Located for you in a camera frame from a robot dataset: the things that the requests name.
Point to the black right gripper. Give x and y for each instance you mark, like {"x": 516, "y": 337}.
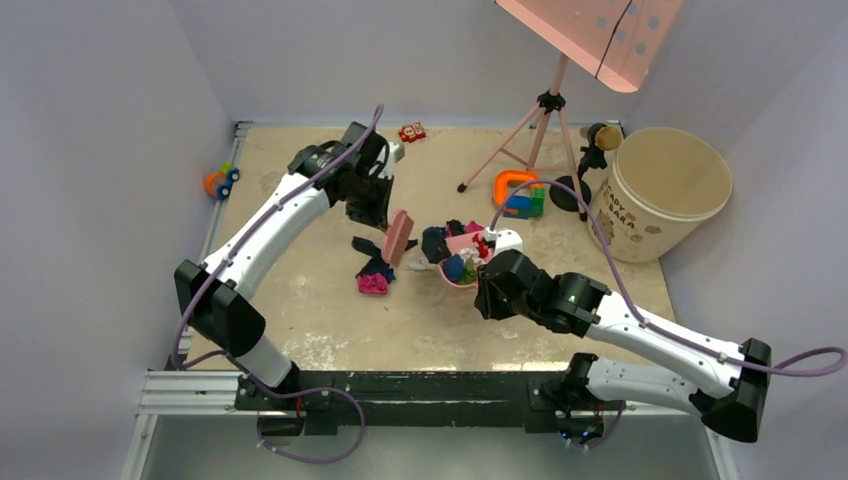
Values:
{"x": 486, "y": 302}

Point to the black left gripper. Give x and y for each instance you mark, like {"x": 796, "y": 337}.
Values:
{"x": 377, "y": 215}

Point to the green paper scrap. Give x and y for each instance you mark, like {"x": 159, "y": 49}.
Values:
{"x": 469, "y": 274}

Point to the red paper scrap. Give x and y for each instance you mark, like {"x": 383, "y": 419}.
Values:
{"x": 482, "y": 248}

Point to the white paper scrap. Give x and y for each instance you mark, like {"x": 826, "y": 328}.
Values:
{"x": 469, "y": 253}

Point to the pink dustpan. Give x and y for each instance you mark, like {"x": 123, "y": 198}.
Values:
{"x": 458, "y": 242}

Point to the magenta paper scrap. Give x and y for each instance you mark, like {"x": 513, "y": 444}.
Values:
{"x": 473, "y": 227}

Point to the small blue paper scrap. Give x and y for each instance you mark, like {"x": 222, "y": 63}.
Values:
{"x": 455, "y": 228}

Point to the pink hand brush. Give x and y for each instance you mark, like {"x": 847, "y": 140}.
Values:
{"x": 396, "y": 237}

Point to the round magenta paper ball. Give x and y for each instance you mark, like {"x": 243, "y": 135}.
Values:
{"x": 373, "y": 284}

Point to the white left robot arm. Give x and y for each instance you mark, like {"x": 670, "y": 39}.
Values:
{"x": 215, "y": 294}

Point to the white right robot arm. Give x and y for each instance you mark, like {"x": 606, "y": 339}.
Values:
{"x": 721, "y": 382}

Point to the blue duplo block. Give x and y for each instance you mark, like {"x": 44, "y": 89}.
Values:
{"x": 518, "y": 206}

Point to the green duplo block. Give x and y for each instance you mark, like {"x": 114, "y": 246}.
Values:
{"x": 537, "y": 201}

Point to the orange toy car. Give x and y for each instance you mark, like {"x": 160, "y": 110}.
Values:
{"x": 218, "y": 184}

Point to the black microphone stand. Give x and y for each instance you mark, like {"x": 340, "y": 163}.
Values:
{"x": 601, "y": 138}

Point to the cream cartoon bucket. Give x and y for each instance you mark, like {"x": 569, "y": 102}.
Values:
{"x": 661, "y": 185}

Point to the pink music stand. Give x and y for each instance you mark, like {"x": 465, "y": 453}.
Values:
{"x": 615, "y": 42}

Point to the orange plastic ring toy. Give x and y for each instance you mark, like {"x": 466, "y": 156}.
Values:
{"x": 506, "y": 180}

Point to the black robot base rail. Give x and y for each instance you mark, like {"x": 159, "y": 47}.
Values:
{"x": 536, "y": 401}

